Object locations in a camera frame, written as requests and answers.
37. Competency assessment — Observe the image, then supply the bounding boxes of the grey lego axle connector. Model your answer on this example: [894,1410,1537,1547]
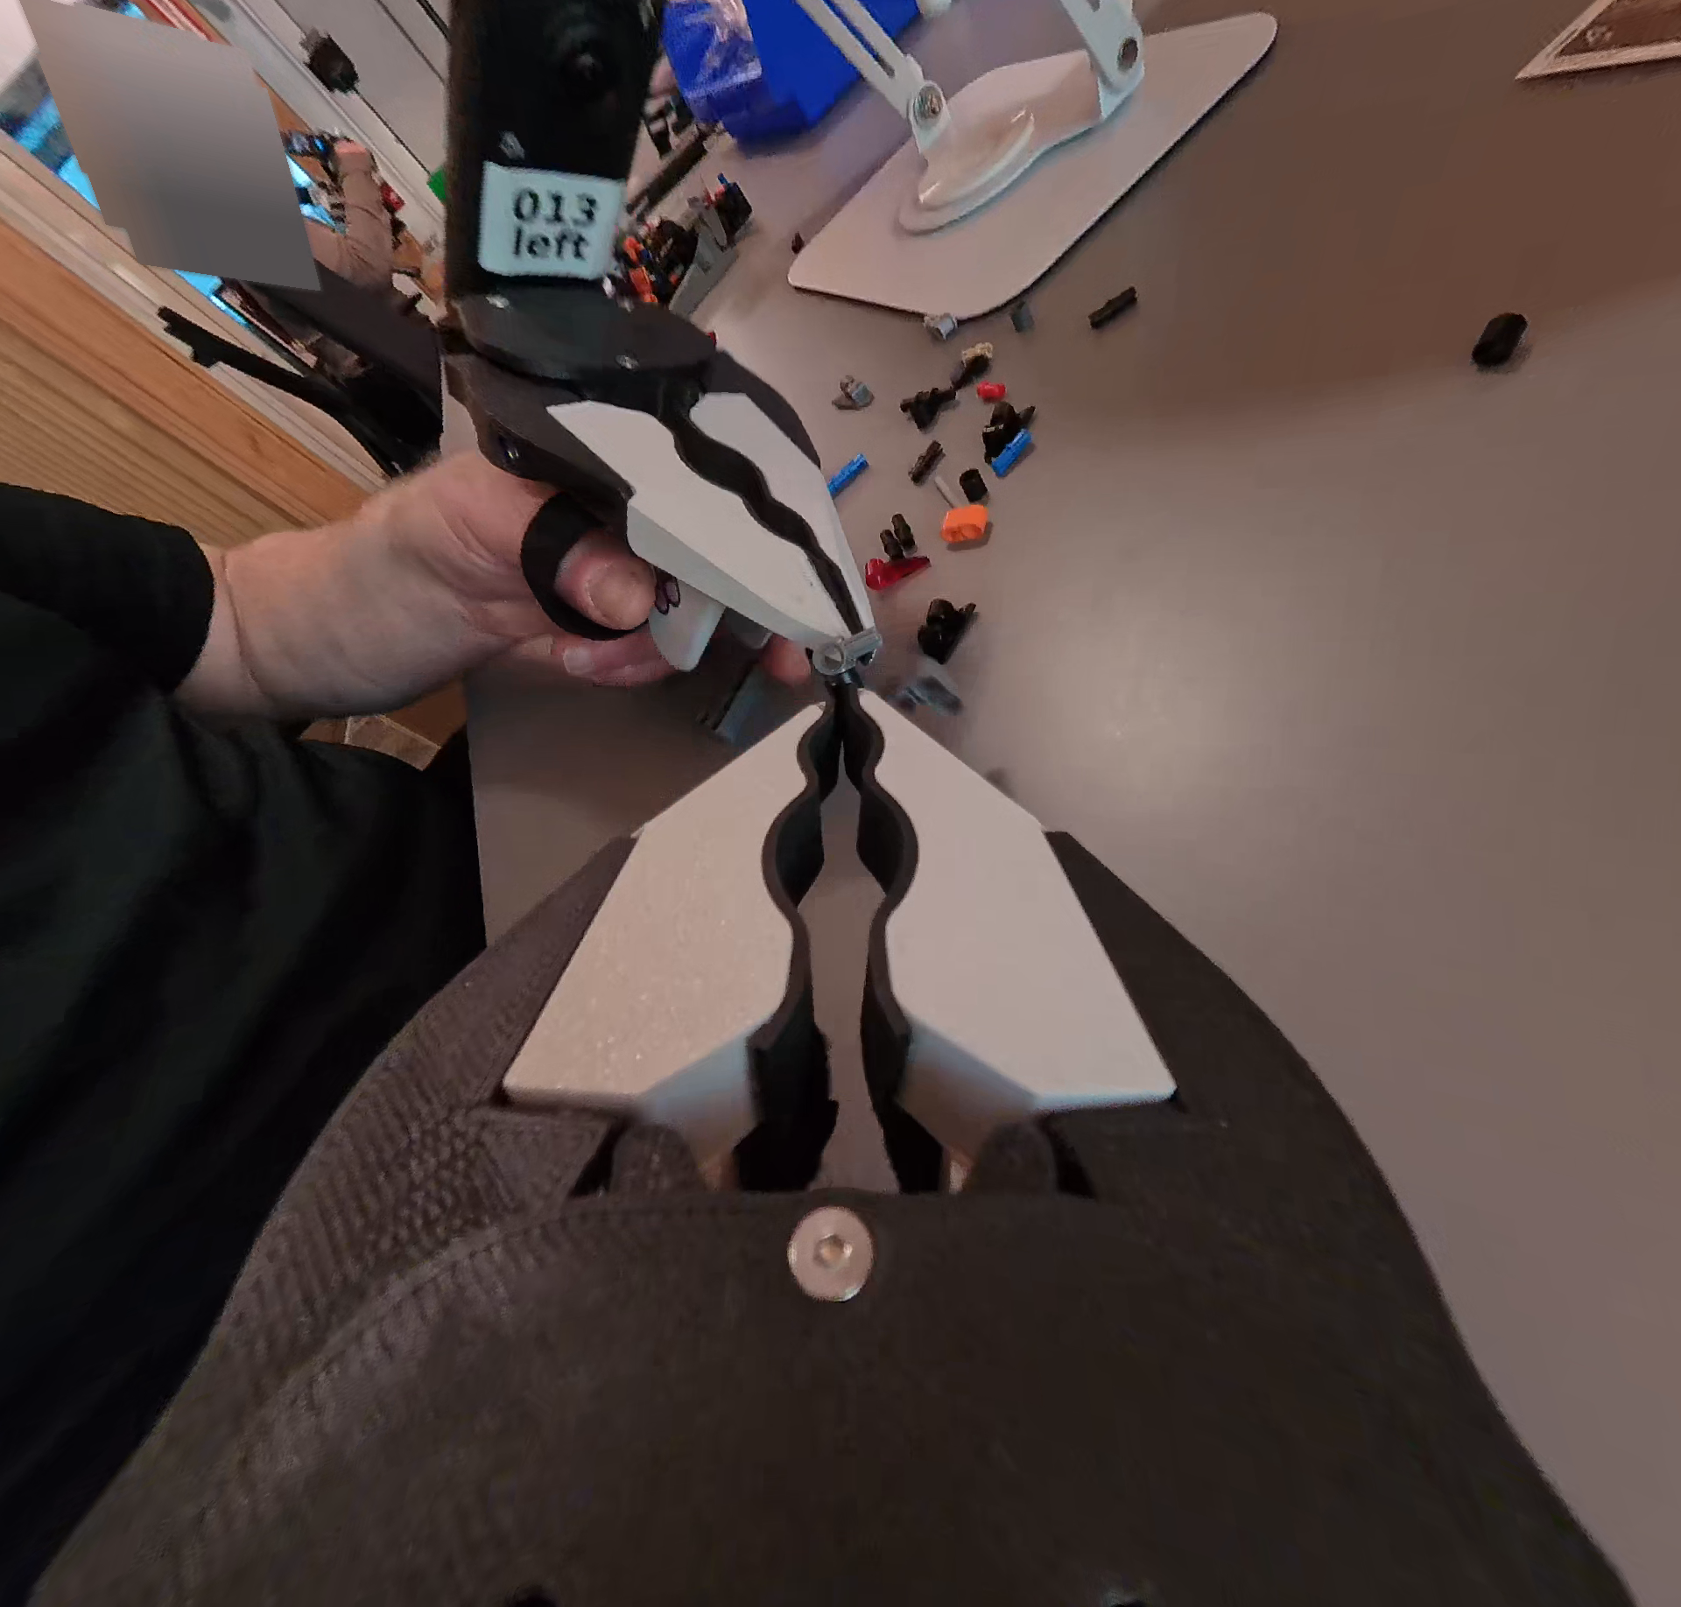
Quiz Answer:
[807,628,884,715]

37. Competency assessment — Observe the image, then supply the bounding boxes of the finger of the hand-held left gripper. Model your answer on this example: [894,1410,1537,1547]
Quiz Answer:
[540,398,849,651]
[675,384,882,647]

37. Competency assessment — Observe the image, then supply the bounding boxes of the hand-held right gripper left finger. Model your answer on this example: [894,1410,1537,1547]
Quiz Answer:
[502,700,842,1195]

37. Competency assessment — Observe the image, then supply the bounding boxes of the person's left forearm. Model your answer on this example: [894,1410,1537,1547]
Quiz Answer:
[169,540,288,722]

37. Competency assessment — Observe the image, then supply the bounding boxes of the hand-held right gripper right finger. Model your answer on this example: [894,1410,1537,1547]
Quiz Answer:
[847,691,1180,1195]

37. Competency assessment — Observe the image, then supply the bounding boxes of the multicoloured lego chassis model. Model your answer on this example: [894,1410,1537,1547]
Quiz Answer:
[609,174,756,309]

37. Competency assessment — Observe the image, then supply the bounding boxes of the person's left hand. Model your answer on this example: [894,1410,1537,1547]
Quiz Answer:
[278,455,815,719]

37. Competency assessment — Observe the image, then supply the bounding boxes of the scattered loose lego pieces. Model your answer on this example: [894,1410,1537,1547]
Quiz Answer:
[702,286,1532,749]

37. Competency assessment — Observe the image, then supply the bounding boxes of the white book stand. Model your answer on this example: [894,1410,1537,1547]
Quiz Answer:
[735,0,1278,321]

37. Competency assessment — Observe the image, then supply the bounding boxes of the wooden column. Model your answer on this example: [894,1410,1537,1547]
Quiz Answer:
[0,220,388,546]

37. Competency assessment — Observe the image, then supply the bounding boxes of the black white sticker sheet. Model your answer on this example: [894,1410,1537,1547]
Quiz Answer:
[1516,0,1681,83]

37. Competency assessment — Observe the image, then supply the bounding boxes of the blue storage bin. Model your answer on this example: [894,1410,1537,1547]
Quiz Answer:
[661,0,1013,145]

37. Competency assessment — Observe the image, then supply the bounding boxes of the black office chair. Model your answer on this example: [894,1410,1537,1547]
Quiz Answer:
[157,272,448,477]

